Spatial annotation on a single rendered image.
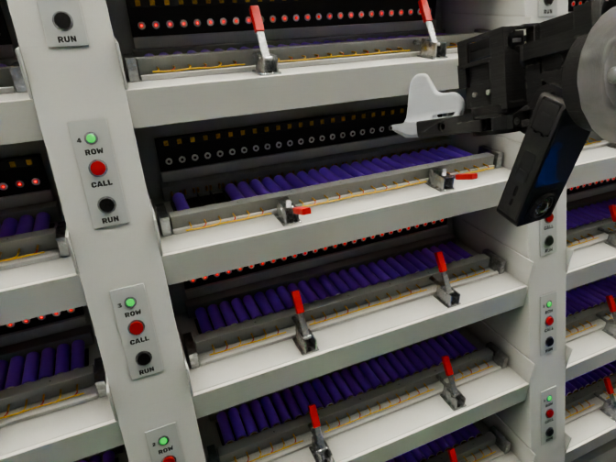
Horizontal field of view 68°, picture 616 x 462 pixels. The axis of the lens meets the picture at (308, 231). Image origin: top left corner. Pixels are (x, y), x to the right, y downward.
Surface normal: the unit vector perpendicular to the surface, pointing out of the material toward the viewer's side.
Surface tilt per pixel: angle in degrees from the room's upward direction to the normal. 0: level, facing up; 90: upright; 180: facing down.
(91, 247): 90
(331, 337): 15
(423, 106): 89
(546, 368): 90
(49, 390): 106
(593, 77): 89
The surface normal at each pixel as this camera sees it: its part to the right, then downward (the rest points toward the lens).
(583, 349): -0.03, -0.88
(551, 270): 0.37, 0.18
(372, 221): 0.40, 0.43
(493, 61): -0.92, 0.21
